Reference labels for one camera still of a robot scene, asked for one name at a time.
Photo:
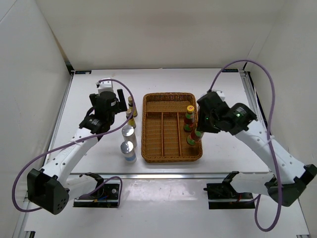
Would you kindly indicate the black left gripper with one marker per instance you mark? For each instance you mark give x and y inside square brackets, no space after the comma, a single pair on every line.
[122,104]

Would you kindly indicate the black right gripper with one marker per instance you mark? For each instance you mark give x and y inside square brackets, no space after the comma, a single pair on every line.
[201,126]

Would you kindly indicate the yellow-label cork bottle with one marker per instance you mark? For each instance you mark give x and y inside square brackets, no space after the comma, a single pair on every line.
[131,107]
[130,117]

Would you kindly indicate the yellow-cap red sauce bottle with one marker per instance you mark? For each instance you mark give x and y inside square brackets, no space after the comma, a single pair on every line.
[189,119]

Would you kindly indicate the silver-lid spice jar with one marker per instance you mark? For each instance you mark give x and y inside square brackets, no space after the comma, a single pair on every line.
[128,151]
[128,133]

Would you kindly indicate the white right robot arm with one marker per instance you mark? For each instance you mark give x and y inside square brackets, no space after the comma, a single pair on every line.
[287,178]

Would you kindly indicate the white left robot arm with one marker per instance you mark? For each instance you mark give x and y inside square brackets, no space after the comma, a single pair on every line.
[49,187]

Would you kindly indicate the brown wicker divided basket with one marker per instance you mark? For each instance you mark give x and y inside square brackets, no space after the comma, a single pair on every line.
[164,139]

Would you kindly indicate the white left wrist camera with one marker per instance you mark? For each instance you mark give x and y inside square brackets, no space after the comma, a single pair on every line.
[104,85]

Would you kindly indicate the aluminium table edge rail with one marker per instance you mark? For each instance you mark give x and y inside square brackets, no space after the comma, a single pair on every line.
[165,175]

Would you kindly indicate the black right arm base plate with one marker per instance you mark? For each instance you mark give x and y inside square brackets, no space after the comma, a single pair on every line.
[222,196]

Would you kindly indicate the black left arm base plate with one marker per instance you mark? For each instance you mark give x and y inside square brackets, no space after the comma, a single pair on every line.
[108,194]

